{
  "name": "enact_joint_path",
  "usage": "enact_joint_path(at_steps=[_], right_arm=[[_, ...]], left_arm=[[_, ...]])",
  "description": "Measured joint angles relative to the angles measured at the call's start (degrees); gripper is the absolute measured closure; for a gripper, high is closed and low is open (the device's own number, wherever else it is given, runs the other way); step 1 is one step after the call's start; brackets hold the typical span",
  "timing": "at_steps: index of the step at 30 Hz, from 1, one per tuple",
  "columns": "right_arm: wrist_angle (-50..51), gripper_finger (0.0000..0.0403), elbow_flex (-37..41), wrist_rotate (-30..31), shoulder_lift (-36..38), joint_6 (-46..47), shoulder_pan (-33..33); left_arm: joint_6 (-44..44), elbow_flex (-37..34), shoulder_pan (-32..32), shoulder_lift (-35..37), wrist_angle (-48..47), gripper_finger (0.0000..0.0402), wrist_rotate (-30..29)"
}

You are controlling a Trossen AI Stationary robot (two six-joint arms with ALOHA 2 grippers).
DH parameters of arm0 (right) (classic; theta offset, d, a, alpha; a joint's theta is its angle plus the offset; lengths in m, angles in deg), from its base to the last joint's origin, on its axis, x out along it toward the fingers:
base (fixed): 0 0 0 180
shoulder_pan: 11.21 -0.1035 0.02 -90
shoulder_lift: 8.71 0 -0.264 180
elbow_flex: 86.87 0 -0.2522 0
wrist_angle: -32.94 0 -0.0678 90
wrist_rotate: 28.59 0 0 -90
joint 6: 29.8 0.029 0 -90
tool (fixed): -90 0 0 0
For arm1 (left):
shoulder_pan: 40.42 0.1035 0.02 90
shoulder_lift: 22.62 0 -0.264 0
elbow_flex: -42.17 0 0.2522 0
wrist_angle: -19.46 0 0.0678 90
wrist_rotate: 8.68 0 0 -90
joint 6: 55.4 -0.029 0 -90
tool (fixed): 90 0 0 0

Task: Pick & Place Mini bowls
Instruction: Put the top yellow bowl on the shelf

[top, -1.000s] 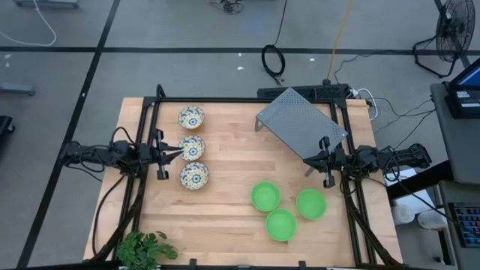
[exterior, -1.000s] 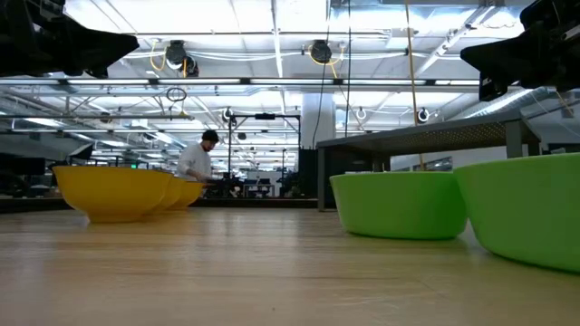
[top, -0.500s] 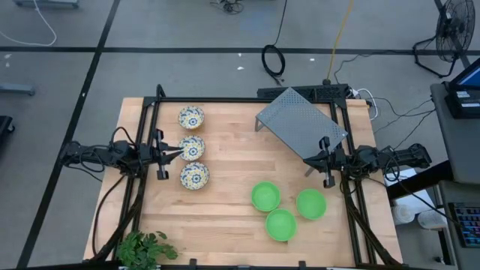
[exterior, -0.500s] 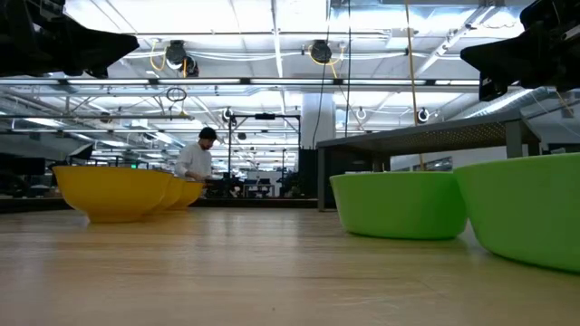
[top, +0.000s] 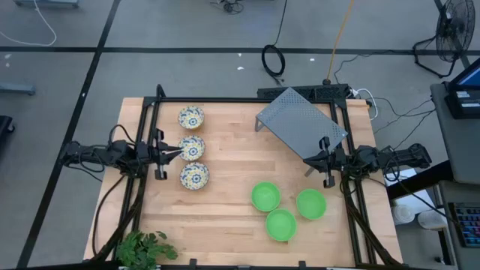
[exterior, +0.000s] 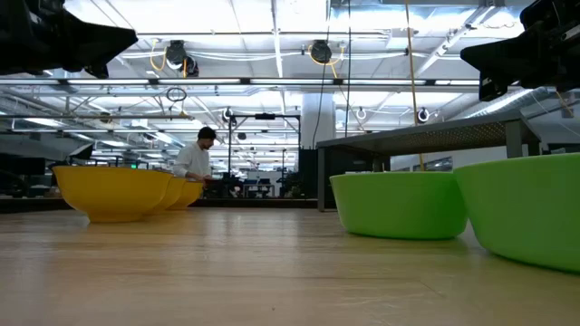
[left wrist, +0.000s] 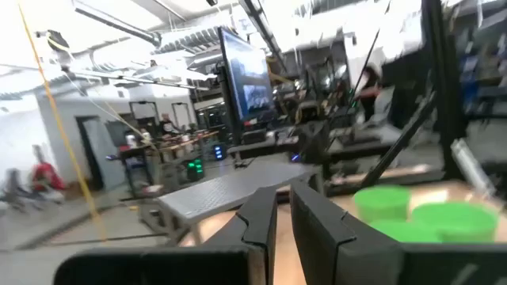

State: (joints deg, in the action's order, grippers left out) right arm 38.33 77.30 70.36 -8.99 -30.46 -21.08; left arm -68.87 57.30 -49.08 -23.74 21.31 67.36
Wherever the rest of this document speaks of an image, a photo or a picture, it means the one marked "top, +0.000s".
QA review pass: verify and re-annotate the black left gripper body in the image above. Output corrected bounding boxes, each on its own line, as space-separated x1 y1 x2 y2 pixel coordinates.
136 129 169 180

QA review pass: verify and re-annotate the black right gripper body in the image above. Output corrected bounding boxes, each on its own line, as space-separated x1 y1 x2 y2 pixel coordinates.
319 136 352 188

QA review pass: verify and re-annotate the blue yellow patterned mini bowl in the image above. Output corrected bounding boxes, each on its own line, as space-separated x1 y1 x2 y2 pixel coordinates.
177 105 206 131
179 161 210 191
177 134 206 162

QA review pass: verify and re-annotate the green plastic mini bowl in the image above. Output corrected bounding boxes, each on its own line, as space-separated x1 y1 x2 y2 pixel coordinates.
250 181 282 212
265 208 298 242
295 187 328 221

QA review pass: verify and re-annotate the grey perforated metal stand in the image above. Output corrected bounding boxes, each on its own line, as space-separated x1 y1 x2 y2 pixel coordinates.
254 86 349 177

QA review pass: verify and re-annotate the black perforated box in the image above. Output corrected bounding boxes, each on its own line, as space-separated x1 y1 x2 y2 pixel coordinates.
256 84 350 101

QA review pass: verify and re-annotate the white paper sheet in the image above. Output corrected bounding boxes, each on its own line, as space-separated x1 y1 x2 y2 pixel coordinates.
384 167 438 212

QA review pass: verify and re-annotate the black desk beam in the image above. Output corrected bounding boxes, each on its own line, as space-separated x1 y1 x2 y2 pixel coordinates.
385 160 455 200

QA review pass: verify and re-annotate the white plastic container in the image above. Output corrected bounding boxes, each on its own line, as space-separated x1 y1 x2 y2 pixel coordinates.
391 204 416 226
417 209 448 230

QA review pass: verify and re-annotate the green leafy plant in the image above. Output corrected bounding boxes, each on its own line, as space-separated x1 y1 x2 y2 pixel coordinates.
115 230 179 270

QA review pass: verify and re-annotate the black box with white labels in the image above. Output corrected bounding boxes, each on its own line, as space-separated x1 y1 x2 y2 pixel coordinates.
444 84 480 120

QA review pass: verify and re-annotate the backlit black keyboard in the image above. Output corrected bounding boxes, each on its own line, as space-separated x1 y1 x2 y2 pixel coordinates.
448 202 480 248

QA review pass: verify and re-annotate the computer monitor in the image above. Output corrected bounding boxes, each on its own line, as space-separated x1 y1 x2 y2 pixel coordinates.
448 56 480 91

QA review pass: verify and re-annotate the grey keyboard desk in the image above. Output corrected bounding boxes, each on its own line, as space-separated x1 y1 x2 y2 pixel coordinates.
437 179 480 270

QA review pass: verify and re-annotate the black chair base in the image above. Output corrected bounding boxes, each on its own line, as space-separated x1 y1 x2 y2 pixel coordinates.
0 115 16 151

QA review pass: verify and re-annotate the grey table foot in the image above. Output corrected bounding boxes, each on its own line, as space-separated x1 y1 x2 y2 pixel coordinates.
0 82 37 96

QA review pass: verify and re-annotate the black floor fan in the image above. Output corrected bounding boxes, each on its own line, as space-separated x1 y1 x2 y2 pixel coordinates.
412 0 477 79

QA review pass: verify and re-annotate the grey cart base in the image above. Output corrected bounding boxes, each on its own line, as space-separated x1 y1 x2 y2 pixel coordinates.
13 0 80 9

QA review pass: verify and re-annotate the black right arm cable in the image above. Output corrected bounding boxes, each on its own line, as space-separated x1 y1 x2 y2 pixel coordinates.
382 149 404 184

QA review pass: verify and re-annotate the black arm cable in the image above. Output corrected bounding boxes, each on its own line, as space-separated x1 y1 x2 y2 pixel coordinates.
382 149 404 184
107 124 137 146

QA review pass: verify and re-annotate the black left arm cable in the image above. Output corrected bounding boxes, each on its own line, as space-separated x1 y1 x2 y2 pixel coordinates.
107 124 137 146

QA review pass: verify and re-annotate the white looped cable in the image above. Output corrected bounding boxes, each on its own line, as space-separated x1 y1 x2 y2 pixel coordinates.
351 88 380 122

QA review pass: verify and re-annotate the black aluminium frame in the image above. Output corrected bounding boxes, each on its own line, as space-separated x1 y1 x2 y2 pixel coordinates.
89 84 404 270

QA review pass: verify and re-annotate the thick black hanging cable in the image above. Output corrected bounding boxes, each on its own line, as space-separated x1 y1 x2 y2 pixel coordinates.
91 174 127 260

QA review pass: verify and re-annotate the thin black floor cable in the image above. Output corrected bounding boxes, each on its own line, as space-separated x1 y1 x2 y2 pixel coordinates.
332 48 438 151

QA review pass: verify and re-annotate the coiled black cable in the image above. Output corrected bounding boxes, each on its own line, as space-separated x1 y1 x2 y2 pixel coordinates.
261 0 289 87

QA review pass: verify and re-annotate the orange cable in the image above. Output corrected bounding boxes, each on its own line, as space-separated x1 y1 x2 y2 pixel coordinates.
322 0 356 86

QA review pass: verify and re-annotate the black cable tangle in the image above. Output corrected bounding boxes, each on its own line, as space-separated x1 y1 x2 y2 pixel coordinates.
208 0 245 16

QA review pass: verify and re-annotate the white floor cable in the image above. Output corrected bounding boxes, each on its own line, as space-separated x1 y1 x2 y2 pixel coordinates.
0 0 58 48

